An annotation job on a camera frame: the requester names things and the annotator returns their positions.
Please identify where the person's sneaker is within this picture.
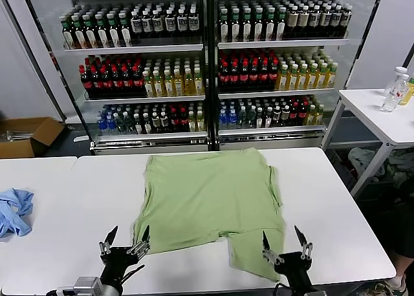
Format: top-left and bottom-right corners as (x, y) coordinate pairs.
(371, 275), (410, 296)

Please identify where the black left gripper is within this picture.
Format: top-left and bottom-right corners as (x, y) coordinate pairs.
(98, 225), (151, 286)

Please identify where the person's bare leg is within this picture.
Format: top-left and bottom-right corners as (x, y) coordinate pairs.
(395, 255), (414, 279)

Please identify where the pale grey cloth pile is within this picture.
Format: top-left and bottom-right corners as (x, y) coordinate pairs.
(347, 146), (386, 184)

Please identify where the dark bottle navy label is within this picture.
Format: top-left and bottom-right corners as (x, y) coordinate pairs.
(152, 9), (166, 42)
(320, 5), (332, 38)
(309, 5), (321, 39)
(141, 10), (155, 42)
(164, 8), (177, 41)
(331, 4), (343, 38)
(341, 3), (353, 37)
(188, 7), (200, 41)
(129, 10), (143, 42)
(176, 8), (189, 41)

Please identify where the yellow drink bottle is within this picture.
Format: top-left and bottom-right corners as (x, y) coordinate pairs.
(398, 77), (414, 106)

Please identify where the dark bottle beige label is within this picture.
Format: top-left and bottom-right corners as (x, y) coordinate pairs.
(287, 5), (300, 39)
(298, 5), (311, 39)

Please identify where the brown cardboard box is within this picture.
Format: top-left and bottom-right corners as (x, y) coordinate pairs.
(0, 116), (65, 159)

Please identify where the clear bottle white cap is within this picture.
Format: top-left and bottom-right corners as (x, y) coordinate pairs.
(384, 66), (409, 96)

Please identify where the green cap white label bottle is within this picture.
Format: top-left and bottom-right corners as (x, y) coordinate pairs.
(218, 8), (230, 42)
(264, 6), (276, 41)
(106, 13), (122, 48)
(118, 12), (133, 47)
(241, 7), (254, 42)
(252, 7), (265, 41)
(71, 15), (87, 49)
(229, 8), (242, 42)
(275, 6), (287, 41)
(82, 14), (98, 48)
(61, 17), (76, 49)
(94, 14), (110, 48)

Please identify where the white side table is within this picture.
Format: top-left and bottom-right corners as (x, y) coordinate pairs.
(320, 88), (414, 198)

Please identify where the light green polo shirt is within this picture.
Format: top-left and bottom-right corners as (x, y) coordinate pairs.
(131, 148), (287, 283)

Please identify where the yellow green tea bottle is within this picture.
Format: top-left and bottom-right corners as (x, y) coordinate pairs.
(316, 62), (327, 89)
(278, 64), (289, 90)
(297, 63), (309, 90)
(325, 61), (338, 89)
(287, 63), (299, 90)
(307, 63), (318, 89)

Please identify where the grey green cloth pile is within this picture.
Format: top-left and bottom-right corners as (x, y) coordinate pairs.
(387, 149), (414, 191)

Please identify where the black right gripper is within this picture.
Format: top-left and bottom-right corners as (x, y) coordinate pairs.
(261, 225), (314, 292)

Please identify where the clear bottle red label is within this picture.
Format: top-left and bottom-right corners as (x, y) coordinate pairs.
(380, 74), (409, 113)

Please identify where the bundle of metal rods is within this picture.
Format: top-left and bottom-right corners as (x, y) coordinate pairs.
(0, 130), (34, 144)

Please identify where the red cap cola bottle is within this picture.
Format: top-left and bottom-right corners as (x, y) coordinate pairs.
(80, 67), (94, 98)
(269, 59), (280, 90)
(91, 67), (104, 98)
(179, 107), (190, 132)
(239, 60), (251, 90)
(298, 101), (309, 127)
(219, 60), (230, 90)
(229, 60), (241, 90)
(133, 65), (145, 97)
(112, 66), (124, 98)
(259, 59), (270, 90)
(289, 101), (300, 127)
(169, 107), (180, 133)
(101, 66), (114, 98)
(249, 59), (261, 90)
(122, 65), (135, 97)

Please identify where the crumpled light blue cloth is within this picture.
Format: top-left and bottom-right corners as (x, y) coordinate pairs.
(0, 187), (35, 238)

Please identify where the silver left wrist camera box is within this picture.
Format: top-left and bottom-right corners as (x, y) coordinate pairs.
(73, 276), (104, 296)

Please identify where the open glass cooler door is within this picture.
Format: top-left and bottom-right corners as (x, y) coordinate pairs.
(0, 0), (96, 150)
(336, 0), (387, 90)

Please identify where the white cooler shelf board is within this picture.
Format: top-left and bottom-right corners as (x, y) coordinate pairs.
(218, 87), (336, 100)
(217, 38), (351, 50)
(63, 43), (204, 54)
(95, 131), (209, 142)
(83, 94), (206, 103)
(218, 125), (326, 137)

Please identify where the glass door beverage cooler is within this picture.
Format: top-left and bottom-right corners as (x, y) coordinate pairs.
(61, 0), (211, 156)
(210, 0), (353, 151)

